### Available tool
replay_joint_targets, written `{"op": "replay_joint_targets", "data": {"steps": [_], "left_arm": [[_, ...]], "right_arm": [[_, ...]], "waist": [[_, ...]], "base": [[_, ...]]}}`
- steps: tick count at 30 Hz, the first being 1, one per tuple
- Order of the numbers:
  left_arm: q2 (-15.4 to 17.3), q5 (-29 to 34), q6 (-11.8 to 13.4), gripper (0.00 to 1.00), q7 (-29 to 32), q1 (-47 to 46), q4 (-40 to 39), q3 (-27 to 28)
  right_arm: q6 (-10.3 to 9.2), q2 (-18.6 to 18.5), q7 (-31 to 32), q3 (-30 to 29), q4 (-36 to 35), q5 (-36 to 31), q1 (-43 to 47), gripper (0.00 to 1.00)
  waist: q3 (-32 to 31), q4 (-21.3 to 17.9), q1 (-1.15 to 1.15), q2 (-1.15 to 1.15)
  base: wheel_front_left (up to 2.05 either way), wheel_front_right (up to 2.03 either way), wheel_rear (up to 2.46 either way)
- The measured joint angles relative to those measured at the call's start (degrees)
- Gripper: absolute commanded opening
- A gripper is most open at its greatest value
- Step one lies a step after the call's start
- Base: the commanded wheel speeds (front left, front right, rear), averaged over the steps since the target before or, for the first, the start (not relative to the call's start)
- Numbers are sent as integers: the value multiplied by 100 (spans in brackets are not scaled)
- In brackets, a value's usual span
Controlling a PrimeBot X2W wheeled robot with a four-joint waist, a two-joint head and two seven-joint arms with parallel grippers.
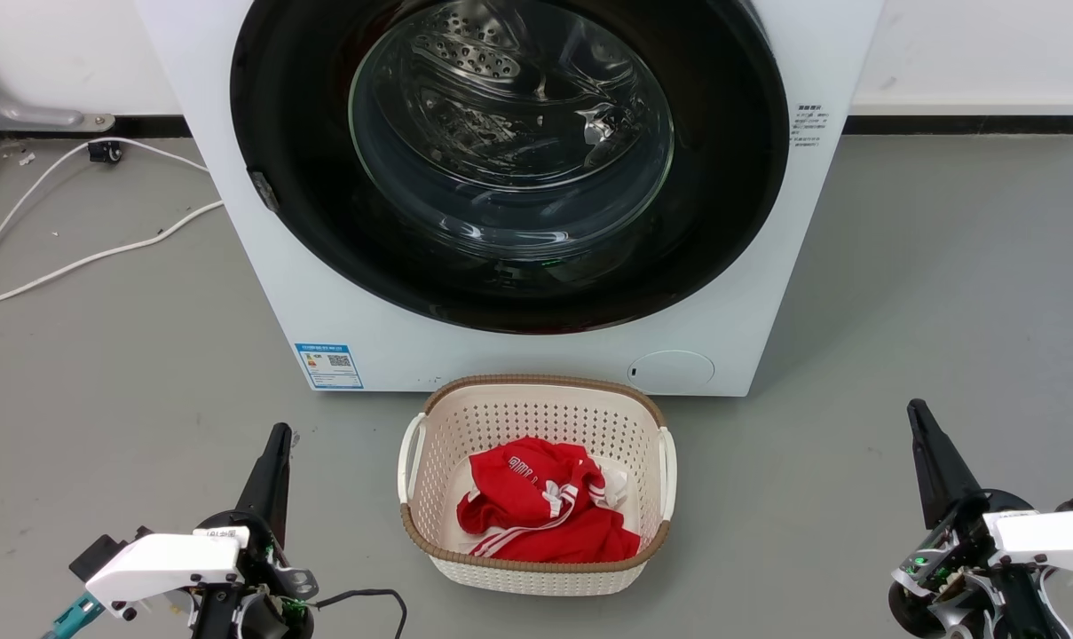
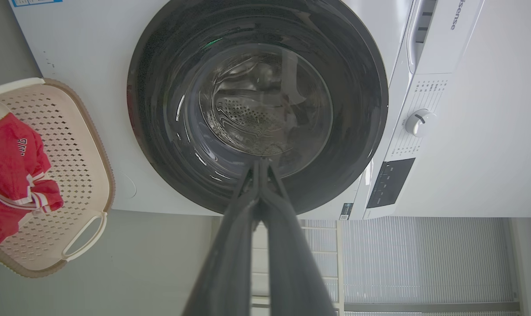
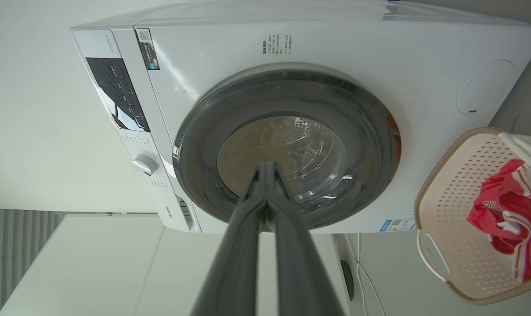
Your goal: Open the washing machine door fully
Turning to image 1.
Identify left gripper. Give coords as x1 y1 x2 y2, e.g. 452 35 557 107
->
190 423 320 639

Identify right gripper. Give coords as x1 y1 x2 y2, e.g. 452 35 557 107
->
887 399 1073 639

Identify white front-load washing machine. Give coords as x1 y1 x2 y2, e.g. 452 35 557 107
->
134 0 885 398

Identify black round glass washer door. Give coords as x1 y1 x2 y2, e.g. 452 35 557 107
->
230 0 790 335

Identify blue energy label sticker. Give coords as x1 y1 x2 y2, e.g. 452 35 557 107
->
294 343 365 391

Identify cream perforated laundry basket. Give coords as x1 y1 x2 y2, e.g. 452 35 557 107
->
398 374 678 597

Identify red striped sports garment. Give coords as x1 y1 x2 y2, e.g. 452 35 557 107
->
456 437 642 564

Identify round white filter cover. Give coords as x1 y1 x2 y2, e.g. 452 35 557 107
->
627 350 716 396

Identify white cloth piece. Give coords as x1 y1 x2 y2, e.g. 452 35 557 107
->
589 459 632 509

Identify black baseboard strip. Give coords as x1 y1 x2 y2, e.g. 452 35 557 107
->
842 114 1073 137
0 114 193 140

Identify small black text sticker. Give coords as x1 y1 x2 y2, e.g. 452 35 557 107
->
793 103 829 148

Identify white floor cable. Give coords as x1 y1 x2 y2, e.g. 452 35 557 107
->
0 138 210 294
0 201 225 418

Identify grey wall pipe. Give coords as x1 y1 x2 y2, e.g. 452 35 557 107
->
0 46 116 133

